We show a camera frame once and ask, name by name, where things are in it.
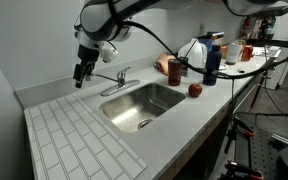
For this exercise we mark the black gripper, white mount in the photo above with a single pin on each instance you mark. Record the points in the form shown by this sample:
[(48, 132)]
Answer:
[(88, 55)]

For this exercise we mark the chrome sink faucet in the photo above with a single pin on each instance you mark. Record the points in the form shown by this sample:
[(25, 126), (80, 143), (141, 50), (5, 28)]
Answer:
[(120, 78)]

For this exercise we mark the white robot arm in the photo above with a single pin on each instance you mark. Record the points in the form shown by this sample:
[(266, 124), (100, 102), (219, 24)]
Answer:
[(97, 16)]

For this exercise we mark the stainless steel sink basin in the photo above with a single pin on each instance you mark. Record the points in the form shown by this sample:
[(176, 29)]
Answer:
[(140, 103)]

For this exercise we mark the white brick-pattern tile mat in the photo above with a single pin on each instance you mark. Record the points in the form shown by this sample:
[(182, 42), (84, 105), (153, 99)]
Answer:
[(74, 143)]

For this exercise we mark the round metal sink drain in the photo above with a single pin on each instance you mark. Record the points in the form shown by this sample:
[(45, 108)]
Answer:
[(145, 124)]

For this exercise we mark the dark red tumbler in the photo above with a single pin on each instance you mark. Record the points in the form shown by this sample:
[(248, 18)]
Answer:
[(175, 73)]

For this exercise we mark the white plastic gallon jug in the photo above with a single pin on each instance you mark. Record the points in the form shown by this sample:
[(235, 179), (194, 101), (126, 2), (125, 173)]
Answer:
[(194, 53)]

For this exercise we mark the red apple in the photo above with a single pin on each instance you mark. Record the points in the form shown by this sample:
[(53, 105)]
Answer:
[(195, 90)]

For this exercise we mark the navy blue water bottle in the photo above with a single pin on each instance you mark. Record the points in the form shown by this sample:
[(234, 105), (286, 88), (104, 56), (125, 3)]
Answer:
[(212, 63)]

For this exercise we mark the blue box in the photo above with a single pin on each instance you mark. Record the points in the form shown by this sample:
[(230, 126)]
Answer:
[(211, 39)]

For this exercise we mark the small black item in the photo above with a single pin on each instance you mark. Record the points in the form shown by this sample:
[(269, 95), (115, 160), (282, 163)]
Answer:
[(241, 70)]

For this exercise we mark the red can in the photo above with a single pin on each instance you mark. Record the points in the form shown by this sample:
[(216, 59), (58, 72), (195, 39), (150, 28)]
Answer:
[(247, 52)]

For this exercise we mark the black perforated breadboard table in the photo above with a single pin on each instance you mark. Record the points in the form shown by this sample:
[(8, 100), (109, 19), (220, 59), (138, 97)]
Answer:
[(260, 153)]

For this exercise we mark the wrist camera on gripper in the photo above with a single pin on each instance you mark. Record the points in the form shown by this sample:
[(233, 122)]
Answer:
[(109, 53)]

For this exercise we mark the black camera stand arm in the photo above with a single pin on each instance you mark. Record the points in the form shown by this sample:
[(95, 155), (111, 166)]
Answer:
[(274, 43)]

